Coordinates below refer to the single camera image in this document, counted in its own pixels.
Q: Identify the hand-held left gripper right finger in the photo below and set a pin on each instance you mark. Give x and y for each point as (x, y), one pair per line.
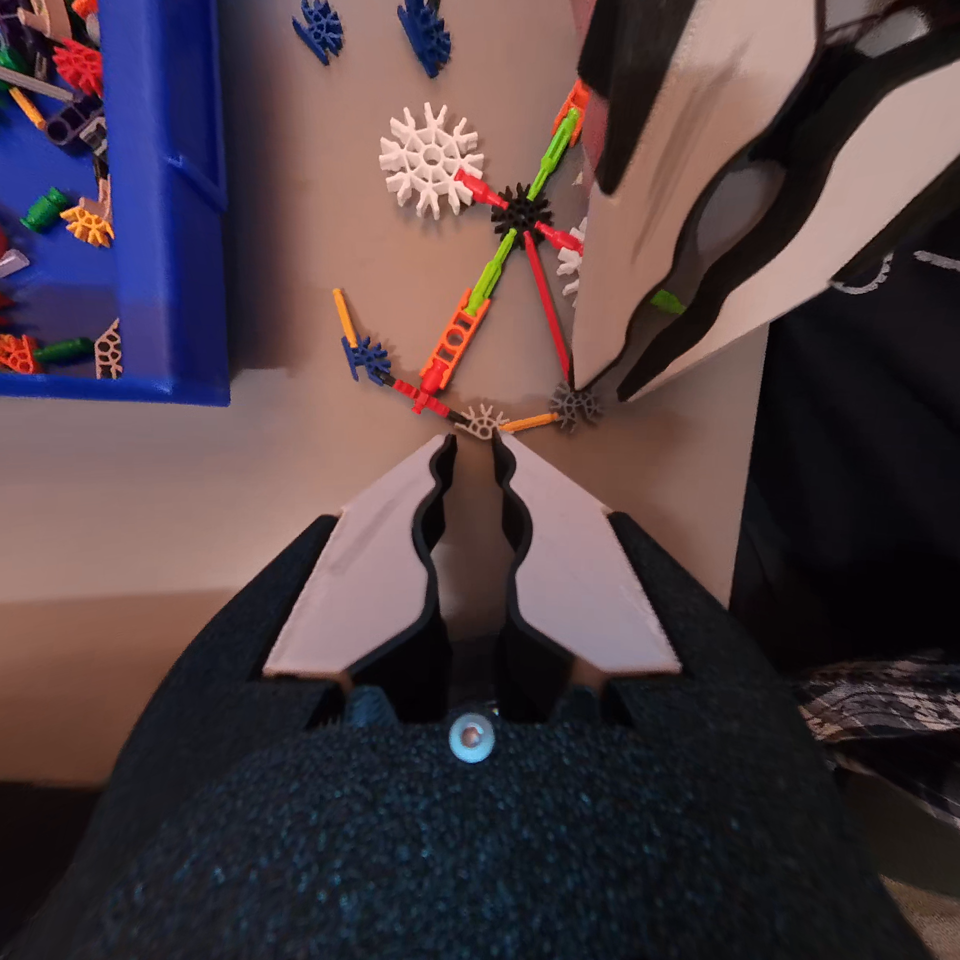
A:
(592, 592)

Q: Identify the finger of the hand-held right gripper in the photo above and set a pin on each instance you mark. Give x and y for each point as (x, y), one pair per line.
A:
(862, 195)
(697, 112)

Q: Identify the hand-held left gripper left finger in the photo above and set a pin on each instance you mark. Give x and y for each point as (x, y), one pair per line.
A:
(352, 592)

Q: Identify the yellow toy rod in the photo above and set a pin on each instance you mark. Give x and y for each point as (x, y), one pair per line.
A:
(529, 422)
(345, 316)

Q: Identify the pale grey toy connector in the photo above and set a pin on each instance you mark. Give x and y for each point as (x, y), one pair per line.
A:
(481, 421)

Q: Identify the red connector with black rod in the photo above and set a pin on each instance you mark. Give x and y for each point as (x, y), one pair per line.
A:
(421, 397)

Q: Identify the toy rod and connector assembly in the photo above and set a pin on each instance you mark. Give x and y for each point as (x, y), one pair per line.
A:
(431, 160)

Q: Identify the blue toy connector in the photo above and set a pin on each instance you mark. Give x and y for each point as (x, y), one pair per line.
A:
(319, 28)
(425, 34)
(366, 358)

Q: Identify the blue plastic bin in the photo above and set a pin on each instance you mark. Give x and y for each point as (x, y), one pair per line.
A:
(165, 225)

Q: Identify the pile of colourful toy pieces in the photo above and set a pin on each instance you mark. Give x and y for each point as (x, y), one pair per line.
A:
(75, 217)

